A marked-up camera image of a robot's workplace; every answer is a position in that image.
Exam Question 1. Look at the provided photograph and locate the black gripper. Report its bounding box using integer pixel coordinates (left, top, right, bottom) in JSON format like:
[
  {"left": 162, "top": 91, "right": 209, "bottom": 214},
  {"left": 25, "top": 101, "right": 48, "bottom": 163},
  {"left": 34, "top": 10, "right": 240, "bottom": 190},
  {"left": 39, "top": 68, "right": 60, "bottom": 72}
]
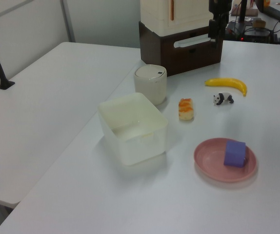
[{"left": 208, "top": 0, "right": 232, "bottom": 49}]

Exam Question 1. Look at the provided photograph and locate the white open plastic tub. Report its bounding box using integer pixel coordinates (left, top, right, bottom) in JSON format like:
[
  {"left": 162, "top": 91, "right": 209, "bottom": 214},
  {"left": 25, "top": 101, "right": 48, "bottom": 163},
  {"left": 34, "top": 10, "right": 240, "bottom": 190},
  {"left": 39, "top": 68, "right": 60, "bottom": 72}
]
[{"left": 97, "top": 92, "right": 169, "bottom": 166}]

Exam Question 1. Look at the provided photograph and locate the purple cube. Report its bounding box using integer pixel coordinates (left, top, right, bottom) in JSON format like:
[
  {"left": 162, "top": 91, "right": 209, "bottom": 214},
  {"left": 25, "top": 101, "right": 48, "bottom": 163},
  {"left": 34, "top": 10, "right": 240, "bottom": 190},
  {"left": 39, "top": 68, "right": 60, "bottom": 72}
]
[{"left": 223, "top": 139, "right": 247, "bottom": 168}]

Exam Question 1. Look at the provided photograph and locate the black upright stand post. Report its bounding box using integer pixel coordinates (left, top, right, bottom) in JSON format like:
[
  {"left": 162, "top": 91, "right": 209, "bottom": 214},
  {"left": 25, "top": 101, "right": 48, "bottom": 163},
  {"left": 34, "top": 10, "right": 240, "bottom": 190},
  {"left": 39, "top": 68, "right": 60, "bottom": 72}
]
[{"left": 237, "top": 0, "right": 248, "bottom": 23}]

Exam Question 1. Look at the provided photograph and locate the small brown box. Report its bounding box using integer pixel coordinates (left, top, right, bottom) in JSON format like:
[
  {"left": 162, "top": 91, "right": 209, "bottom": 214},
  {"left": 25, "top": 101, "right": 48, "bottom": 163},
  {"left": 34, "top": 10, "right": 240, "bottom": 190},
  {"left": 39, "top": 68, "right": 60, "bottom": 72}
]
[{"left": 252, "top": 18, "right": 267, "bottom": 28}]

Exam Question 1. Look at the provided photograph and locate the cream plastic box with handles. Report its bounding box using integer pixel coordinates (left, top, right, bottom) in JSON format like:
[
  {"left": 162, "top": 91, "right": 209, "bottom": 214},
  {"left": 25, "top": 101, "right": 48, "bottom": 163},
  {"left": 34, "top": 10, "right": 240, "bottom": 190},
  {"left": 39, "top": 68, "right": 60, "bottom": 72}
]
[{"left": 140, "top": 0, "right": 215, "bottom": 37}]

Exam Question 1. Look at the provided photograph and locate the yellow toy banana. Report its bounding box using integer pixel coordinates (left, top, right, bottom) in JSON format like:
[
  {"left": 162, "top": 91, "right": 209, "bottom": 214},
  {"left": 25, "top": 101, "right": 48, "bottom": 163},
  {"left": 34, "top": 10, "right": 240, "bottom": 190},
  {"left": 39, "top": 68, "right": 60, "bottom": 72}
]
[{"left": 204, "top": 77, "right": 248, "bottom": 98}]

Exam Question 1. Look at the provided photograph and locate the small panda figurine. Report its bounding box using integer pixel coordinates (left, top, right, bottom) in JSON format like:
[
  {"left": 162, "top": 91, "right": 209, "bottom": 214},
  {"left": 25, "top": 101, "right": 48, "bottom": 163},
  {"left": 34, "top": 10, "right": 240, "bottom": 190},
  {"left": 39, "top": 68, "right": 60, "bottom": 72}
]
[{"left": 212, "top": 92, "right": 235, "bottom": 106}]

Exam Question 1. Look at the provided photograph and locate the dark brown wooden cabinet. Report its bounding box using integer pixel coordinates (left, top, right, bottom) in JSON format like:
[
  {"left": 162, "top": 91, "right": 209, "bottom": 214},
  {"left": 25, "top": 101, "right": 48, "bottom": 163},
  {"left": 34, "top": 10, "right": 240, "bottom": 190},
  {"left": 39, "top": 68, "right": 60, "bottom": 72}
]
[{"left": 139, "top": 20, "right": 223, "bottom": 78}]

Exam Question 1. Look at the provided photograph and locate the pink plate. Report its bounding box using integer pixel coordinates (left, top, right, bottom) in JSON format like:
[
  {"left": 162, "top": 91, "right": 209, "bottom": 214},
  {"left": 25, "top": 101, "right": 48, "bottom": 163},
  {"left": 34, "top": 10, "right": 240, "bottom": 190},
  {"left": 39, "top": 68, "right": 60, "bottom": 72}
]
[{"left": 194, "top": 137, "right": 257, "bottom": 182}]

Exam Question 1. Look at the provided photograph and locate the toy salmon sushi piece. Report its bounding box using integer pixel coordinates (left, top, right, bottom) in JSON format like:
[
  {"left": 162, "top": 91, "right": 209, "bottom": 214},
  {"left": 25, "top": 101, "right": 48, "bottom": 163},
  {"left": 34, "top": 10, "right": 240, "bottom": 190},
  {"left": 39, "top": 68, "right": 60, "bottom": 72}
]
[{"left": 178, "top": 97, "right": 195, "bottom": 121}]

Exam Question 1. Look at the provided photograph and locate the brown drawer with white handle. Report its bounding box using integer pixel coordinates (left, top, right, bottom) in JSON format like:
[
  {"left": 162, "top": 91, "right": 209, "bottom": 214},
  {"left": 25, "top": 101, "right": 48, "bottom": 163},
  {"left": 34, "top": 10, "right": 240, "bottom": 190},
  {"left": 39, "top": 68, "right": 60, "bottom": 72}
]
[{"left": 160, "top": 27, "right": 223, "bottom": 57}]

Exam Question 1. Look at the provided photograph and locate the small white lidded bin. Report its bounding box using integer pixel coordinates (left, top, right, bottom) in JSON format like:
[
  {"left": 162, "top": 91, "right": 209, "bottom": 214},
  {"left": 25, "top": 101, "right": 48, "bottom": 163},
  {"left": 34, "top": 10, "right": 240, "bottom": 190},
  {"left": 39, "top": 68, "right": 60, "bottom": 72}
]
[{"left": 133, "top": 64, "right": 168, "bottom": 106}]

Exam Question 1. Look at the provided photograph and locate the black electronics box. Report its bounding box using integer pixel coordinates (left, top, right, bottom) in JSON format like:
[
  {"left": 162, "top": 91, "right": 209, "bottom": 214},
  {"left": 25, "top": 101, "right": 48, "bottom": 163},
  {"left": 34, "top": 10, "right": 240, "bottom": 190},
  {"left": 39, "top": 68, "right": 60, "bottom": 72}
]
[{"left": 225, "top": 20, "right": 274, "bottom": 43}]

